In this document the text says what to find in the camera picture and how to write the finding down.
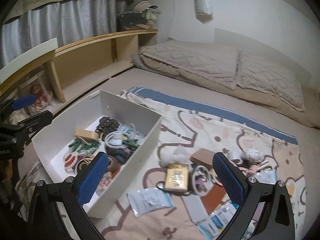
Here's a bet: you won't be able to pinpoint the white blue granule sachet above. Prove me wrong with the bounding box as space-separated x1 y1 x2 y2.
196 201 239 239

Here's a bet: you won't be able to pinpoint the doll in clear box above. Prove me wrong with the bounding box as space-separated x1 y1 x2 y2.
24 78 53 113

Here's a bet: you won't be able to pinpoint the pink scissors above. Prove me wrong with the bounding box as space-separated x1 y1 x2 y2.
239 161 270 177

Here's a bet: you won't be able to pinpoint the white tape roll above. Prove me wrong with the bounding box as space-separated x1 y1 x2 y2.
228 151 243 165

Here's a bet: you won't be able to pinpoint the wooden headboard shelf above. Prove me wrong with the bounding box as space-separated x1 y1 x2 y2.
1 29 158 115

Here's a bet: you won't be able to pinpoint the wooden oval box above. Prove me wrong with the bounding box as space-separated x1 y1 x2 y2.
74 129 99 141

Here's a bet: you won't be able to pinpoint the brown leather piece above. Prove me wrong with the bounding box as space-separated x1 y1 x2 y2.
200 184 226 215

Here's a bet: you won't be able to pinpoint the white knitted ball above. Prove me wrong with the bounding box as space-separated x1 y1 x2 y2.
241 148 265 163

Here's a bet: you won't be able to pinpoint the white storage box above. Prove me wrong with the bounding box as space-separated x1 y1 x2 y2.
31 89 164 219

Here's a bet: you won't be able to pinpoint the brown small box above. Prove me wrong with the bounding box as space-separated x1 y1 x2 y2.
190 148 215 170

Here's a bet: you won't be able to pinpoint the white rectangular case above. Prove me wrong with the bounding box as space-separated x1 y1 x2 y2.
181 194 208 224

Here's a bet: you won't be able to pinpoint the white medicine sachet far left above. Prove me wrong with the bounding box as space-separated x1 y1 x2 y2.
127 188 173 218

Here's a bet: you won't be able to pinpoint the yellow soap box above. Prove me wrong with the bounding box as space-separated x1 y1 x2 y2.
164 164 189 193

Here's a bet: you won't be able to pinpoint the cartoon print blanket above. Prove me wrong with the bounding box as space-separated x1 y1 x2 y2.
16 87 306 239

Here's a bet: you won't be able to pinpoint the white fluffy ball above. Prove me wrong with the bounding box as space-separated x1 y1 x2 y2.
159 145 190 167

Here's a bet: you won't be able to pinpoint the grey curtain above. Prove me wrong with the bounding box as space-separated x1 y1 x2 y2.
1 0 129 67

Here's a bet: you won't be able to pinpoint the beige quilted duvet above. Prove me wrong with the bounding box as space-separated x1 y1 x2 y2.
131 40 319 128

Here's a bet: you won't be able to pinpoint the dark bag on shelf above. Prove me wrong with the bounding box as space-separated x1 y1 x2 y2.
117 11 152 31

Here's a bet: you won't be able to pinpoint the orange white ring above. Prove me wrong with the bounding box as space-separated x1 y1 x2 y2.
63 152 79 172

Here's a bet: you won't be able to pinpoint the white ring with crochet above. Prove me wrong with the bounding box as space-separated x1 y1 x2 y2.
191 164 213 196

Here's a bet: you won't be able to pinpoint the brown bead bracelet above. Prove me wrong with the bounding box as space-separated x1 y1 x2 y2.
94 115 121 140

